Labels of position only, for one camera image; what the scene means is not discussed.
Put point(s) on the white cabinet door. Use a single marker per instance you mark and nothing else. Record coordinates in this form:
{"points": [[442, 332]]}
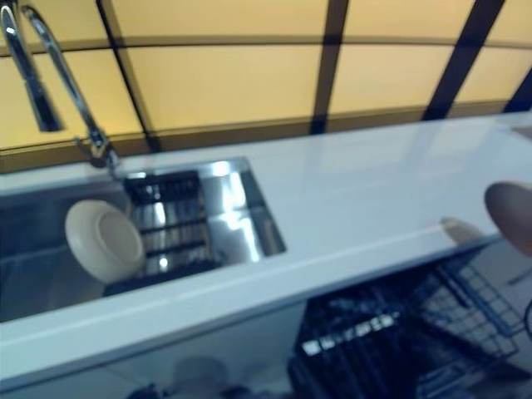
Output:
{"points": [[124, 365]]}

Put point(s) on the cream ceramic plate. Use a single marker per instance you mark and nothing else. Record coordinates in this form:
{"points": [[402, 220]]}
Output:
{"points": [[511, 216], [104, 241]]}

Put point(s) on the chrome kitchen faucet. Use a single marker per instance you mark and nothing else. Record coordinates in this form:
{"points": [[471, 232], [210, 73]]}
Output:
{"points": [[62, 70]]}

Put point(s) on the stainless steel sink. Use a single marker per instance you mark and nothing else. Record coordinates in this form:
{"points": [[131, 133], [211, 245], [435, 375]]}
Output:
{"points": [[241, 208]]}

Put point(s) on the black sink drying rack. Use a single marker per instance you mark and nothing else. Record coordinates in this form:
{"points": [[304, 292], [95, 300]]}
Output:
{"points": [[174, 224]]}

